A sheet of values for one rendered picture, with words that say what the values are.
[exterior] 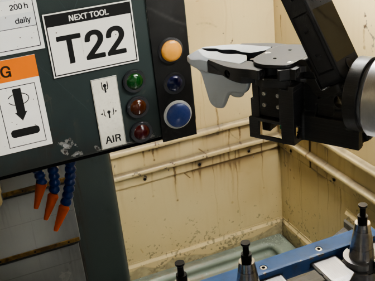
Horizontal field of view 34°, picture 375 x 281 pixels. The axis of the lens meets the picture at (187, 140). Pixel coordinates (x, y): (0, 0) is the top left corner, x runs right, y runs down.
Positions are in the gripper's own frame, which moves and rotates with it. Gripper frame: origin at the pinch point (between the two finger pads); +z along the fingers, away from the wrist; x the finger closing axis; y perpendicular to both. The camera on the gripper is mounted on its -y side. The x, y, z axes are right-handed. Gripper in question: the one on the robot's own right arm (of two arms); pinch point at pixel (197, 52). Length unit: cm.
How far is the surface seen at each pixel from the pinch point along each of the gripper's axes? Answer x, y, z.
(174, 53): 0.2, 0.5, 3.6
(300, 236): 107, 101, 47
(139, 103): -4.0, 5.7, 6.2
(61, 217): -3.6, 27.3, 26.1
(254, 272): 14.0, 40.3, 3.9
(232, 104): 99, 52, 66
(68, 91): -10.3, 2.7, 10.6
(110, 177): 38, 49, 61
